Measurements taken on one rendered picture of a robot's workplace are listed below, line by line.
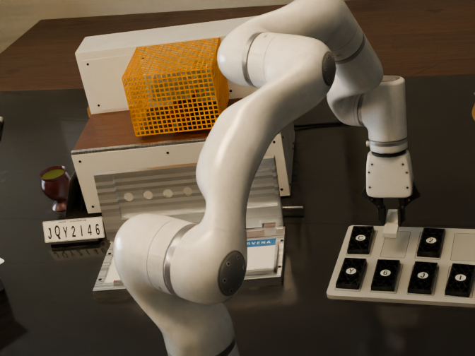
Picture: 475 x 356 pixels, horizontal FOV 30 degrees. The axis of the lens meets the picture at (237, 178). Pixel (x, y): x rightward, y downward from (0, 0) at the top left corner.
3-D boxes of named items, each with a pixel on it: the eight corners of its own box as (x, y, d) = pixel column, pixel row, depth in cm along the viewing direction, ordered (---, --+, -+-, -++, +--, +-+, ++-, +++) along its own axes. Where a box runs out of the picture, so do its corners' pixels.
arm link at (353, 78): (283, 60, 177) (339, 133, 200) (355, 61, 168) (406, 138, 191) (296, 22, 180) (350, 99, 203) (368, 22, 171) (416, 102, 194)
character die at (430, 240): (417, 256, 198) (416, 252, 198) (423, 232, 206) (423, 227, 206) (439, 258, 197) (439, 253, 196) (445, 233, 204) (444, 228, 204)
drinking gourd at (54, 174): (49, 217, 242) (39, 183, 236) (46, 203, 249) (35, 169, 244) (80, 208, 243) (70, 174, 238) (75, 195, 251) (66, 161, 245)
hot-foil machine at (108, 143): (87, 217, 239) (50, 89, 220) (118, 145, 274) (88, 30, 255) (368, 191, 227) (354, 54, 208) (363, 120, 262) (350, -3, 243)
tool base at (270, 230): (95, 299, 206) (90, 286, 204) (113, 247, 224) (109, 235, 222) (282, 285, 199) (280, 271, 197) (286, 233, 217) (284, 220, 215)
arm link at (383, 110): (358, 140, 194) (397, 143, 189) (355, 81, 190) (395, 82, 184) (374, 130, 200) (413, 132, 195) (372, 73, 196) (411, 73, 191)
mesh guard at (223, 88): (136, 136, 228) (121, 78, 220) (149, 102, 246) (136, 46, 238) (222, 127, 225) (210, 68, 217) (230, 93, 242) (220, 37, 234)
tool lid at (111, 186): (92, 175, 213) (95, 172, 215) (108, 246, 220) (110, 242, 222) (273, 157, 206) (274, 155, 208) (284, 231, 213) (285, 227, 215)
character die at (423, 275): (407, 292, 188) (407, 288, 187) (415, 265, 196) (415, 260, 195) (430, 294, 186) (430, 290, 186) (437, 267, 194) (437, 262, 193)
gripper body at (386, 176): (362, 151, 193) (365, 199, 197) (409, 151, 190) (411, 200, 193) (367, 141, 200) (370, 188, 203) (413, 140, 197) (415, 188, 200)
